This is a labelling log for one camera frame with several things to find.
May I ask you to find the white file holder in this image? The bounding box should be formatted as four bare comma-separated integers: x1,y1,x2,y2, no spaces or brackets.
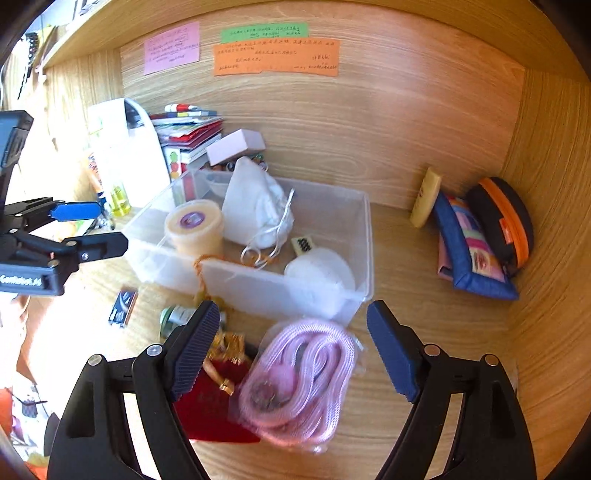
88,97,171,208

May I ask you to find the cream jar with purple label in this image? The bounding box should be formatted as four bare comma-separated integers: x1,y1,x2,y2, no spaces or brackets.
165,199,225,257

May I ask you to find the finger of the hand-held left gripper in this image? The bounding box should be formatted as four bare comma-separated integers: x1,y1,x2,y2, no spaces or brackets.
4,198,101,232
16,232,129,266

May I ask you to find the blue patchwork pouch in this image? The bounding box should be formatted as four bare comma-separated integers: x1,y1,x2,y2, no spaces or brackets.
434,191,520,302

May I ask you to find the clear plastic storage box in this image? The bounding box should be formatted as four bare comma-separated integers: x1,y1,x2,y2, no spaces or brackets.
121,168,375,326

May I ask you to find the red velvet drawstring pouch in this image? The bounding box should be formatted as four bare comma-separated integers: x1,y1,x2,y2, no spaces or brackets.
173,332,262,445

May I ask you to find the green glass jar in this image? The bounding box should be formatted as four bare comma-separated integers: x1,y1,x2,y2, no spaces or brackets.
159,305,200,339

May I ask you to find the black case with orange zipper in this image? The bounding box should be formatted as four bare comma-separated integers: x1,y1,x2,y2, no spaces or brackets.
466,176,535,278

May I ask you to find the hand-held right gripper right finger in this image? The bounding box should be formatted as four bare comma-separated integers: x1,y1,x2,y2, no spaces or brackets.
367,300,539,480

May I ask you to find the orange sticky note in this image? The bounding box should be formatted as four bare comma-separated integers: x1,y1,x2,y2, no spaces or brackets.
212,38,342,78

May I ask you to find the orange sunscreen tube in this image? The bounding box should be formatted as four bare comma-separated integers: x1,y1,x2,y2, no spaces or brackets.
85,150,109,195

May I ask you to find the green sticky note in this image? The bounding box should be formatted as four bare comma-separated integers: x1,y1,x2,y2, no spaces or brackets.
220,22,309,44

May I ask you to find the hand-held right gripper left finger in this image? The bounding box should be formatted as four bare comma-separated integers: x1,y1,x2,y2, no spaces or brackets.
47,300,221,480

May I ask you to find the small blue card pack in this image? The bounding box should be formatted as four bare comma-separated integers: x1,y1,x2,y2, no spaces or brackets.
108,287,139,328

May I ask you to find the pink wallet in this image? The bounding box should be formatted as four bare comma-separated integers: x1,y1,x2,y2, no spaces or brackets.
436,231,455,280

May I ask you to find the yellow liquid bottle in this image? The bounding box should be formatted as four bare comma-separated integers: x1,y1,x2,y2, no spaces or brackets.
110,185,132,217

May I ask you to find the wooden desktop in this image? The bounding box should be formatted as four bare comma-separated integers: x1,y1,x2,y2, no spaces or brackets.
60,203,522,480

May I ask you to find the small white cardboard box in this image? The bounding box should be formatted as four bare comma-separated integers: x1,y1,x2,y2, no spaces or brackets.
205,128,267,167

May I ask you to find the stack of books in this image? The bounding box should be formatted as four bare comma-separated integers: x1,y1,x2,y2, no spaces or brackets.
150,115,227,183

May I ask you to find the pink sticky note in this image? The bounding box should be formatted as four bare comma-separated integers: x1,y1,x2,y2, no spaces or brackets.
143,21,201,76

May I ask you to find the white round lidded container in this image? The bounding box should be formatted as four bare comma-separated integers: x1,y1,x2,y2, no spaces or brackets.
284,247,356,319

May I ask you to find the black bead bracelet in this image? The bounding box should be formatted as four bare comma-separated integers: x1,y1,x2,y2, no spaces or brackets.
23,32,41,71

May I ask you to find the pale yellow tube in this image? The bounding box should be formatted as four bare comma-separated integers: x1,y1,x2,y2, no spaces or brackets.
410,166,443,229

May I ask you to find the wooden shelf board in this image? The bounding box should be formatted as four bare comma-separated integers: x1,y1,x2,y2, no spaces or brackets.
41,0,583,81

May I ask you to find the red and white marker pen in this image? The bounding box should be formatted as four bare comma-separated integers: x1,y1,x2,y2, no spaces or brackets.
164,104,218,117

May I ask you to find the pink lanyard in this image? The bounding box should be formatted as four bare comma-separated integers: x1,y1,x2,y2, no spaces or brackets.
238,318,358,455

